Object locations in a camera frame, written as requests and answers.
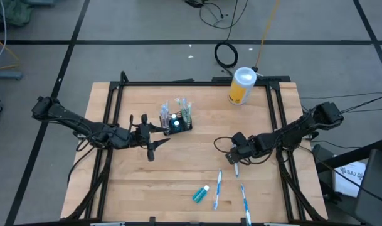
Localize thin dark floor cable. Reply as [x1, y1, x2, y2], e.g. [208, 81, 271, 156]
[184, 0, 250, 30]

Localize black metal table frame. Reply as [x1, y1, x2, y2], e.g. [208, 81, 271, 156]
[65, 70, 328, 226]

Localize black wire caddy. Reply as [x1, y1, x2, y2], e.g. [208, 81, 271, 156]
[159, 108, 193, 136]

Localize grey desk leg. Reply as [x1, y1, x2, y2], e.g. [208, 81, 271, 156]
[0, 69, 24, 81]

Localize black chair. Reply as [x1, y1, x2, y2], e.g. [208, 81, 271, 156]
[354, 128, 382, 226]

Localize white printed sheet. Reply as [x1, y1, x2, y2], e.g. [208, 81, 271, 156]
[332, 161, 367, 199]

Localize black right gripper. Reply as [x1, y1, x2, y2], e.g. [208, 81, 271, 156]
[225, 131, 261, 166]

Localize black coiled floor cable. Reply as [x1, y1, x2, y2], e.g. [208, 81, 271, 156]
[213, 41, 240, 75]

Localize yellow cable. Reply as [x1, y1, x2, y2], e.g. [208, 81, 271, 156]
[254, 0, 281, 72]

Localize green bag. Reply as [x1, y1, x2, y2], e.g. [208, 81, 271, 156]
[0, 0, 34, 28]

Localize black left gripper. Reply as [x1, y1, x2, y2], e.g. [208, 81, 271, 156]
[127, 114, 171, 163]

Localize yellow wipes canister white lid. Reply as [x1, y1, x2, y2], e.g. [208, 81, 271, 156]
[227, 66, 258, 106]

